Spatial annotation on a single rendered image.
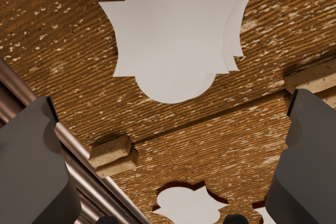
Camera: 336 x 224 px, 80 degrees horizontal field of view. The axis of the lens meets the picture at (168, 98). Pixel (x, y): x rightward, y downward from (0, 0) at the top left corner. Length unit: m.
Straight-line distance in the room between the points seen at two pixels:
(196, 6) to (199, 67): 0.06
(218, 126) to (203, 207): 0.17
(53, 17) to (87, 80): 0.07
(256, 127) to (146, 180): 0.19
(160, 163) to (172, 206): 0.10
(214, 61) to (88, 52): 0.14
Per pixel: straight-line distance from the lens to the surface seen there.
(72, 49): 0.25
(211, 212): 0.42
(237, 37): 0.22
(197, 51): 0.20
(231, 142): 0.31
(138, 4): 0.19
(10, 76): 0.33
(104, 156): 0.29
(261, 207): 0.43
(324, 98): 0.28
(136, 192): 0.39
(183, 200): 0.39
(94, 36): 0.23
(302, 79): 0.26
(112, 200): 0.47
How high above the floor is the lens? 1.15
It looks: 59 degrees down
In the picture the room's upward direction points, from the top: 179 degrees counter-clockwise
